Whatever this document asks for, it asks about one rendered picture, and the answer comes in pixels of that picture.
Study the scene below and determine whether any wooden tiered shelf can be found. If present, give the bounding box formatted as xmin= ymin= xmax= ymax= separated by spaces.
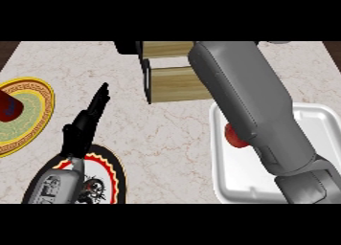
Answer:
xmin=114 ymin=40 xmax=216 ymax=105

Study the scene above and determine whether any red round vegetable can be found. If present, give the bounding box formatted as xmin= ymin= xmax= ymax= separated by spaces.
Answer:
xmin=223 ymin=122 xmax=253 ymax=149

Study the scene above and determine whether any red can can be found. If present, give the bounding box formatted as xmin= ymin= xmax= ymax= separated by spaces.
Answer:
xmin=0 ymin=86 xmax=27 ymax=123

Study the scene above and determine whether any white tray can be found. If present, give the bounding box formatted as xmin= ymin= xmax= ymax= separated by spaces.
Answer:
xmin=208 ymin=101 xmax=341 ymax=205

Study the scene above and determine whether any black and red round plate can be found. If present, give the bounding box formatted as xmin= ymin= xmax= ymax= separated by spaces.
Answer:
xmin=21 ymin=144 xmax=129 ymax=205

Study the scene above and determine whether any yellow and green round plate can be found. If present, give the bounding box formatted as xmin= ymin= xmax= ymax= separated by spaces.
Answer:
xmin=0 ymin=77 xmax=57 ymax=161

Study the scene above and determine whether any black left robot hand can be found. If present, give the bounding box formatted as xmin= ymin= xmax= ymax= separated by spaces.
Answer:
xmin=61 ymin=81 xmax=113 ymax=160

